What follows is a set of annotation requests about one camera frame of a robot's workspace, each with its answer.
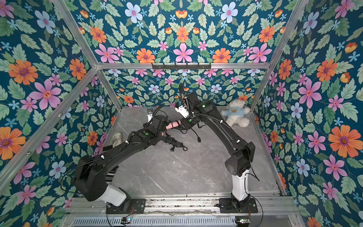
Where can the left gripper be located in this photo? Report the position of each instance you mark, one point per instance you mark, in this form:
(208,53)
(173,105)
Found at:
(164,128)

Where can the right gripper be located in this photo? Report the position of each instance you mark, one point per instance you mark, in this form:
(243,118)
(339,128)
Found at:
(186,121)

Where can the pink hair dryer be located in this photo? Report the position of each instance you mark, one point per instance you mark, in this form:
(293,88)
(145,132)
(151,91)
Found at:
(172,125)

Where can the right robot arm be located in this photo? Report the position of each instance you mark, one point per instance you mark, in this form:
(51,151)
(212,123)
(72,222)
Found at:
(241,153)

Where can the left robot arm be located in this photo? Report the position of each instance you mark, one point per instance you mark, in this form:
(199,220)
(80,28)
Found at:
(90,174)

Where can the rolled beige cloth bundle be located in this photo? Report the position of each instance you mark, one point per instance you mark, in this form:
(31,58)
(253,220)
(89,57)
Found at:
(117,139)

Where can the white teddy bear blue shirt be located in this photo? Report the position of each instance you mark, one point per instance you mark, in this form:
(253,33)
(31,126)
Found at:
(236,112)

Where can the small green circuit board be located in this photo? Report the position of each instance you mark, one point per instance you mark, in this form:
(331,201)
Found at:
(126,220)

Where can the white slotted vent strip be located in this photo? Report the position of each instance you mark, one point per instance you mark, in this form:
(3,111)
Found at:
(157,221)

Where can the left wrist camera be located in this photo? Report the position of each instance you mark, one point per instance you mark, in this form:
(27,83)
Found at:
(150,113)

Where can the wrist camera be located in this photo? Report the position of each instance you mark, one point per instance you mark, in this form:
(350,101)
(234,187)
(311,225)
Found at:
(150,113)
(181,110)

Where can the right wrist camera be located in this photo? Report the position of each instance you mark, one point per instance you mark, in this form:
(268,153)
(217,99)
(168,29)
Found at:
(181,110)

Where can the black hook rail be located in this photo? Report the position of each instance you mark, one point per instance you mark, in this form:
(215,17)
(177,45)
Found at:
(181,66)

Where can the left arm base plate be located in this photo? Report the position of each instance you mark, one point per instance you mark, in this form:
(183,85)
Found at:
(128,207)

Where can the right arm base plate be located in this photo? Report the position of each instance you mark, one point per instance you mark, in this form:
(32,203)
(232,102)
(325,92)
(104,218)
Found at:
(229,205)

